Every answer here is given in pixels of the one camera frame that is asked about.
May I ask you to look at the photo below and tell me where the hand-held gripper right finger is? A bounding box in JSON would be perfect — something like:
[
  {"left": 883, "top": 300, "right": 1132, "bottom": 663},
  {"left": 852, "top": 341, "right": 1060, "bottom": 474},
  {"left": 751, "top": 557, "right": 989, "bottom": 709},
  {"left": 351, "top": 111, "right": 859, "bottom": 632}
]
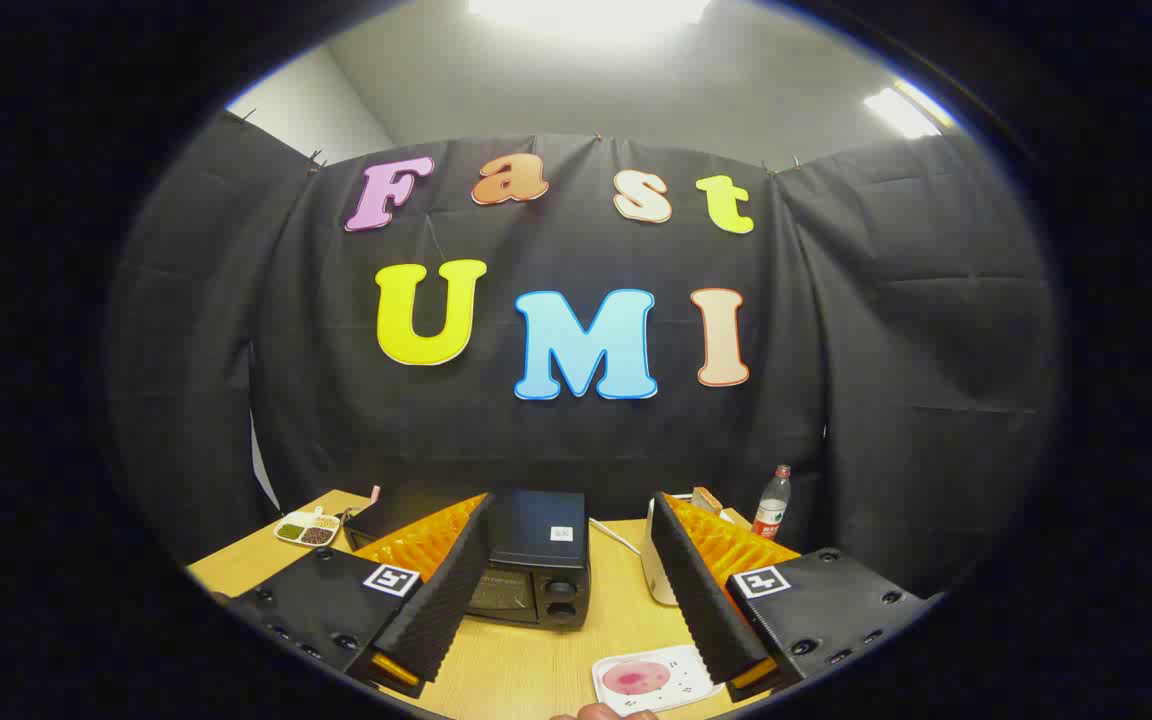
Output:
[{"left": 648, "top": 490, "right": 942, "bottom": 701}]

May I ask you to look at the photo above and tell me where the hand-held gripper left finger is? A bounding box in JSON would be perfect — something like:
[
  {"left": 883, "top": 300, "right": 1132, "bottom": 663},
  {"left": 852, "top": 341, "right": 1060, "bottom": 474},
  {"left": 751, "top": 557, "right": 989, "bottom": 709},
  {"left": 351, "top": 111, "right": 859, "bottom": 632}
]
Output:
[{"left": 226, "top": 490, "right": 497, "bottom": 699}]

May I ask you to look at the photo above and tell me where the white square plate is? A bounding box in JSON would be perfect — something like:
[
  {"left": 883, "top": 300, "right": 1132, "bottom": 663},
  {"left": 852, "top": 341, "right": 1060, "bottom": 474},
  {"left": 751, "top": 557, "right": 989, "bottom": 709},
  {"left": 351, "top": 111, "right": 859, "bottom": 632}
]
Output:
[{"left": 591, "top": 643, "right": 727, "bottom": 716}]

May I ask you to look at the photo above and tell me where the black toaster oven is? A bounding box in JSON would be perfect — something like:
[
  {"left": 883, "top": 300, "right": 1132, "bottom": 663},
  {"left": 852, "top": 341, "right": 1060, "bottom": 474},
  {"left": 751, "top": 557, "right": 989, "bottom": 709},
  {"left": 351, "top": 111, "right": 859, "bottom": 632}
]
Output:
[{"left": 341, "top": 485, "right": 594, "bottom": 629}]

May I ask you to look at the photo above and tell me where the pink ham slice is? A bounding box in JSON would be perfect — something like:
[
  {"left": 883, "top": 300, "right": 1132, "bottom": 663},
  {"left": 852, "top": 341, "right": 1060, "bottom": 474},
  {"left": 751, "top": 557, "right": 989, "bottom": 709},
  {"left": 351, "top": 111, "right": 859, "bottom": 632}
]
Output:
[{"left": 602, "top": 660, "right": 674, "bottom": 697}]

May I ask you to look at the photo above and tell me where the white toaster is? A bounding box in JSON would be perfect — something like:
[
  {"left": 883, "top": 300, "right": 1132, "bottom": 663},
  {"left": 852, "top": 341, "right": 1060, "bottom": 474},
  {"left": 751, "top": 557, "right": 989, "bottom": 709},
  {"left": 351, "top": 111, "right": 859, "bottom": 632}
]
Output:
[{"left": 641, "top": 487, "right": 752, "bottom": 608}]

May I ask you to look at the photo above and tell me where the clear bottle with red label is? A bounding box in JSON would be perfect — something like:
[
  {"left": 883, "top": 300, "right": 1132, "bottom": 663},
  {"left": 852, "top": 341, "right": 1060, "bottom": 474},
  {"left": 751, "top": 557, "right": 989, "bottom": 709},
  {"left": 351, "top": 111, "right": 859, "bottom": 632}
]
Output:
[{"left": 751, "top": 464, "right": 793, "bottom": 541}]

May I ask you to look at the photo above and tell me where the white divided dish of beans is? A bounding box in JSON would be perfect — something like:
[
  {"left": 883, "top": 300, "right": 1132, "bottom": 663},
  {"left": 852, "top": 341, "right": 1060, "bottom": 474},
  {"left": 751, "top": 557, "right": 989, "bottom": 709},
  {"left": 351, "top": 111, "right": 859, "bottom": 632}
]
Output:
[{"left": 273, "top": 508, "right": 342, "bottom": 548}]

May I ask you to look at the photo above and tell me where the narrow ceiling light panel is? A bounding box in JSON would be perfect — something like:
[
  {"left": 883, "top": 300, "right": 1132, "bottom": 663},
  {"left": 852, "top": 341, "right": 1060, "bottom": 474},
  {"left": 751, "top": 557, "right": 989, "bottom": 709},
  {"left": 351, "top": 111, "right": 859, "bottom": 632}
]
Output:
[{"left": 864, "top": 80, "right": 957, "bottom": 139}]

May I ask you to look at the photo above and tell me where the large ceiling light panel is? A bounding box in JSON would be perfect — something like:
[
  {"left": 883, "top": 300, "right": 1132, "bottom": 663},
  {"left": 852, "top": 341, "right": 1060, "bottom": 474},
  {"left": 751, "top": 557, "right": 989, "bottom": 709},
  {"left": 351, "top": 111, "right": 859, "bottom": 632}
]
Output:
[{"left": 466, "top": 0, "right": 712, "bottom": 31}]

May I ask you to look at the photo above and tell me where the white power cable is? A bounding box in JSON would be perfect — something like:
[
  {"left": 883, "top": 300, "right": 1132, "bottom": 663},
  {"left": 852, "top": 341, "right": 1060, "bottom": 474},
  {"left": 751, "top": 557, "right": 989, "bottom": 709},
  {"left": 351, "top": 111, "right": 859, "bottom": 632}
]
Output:
[{"left": 588, "top": 517, "right": 645, "bottom": 556}]

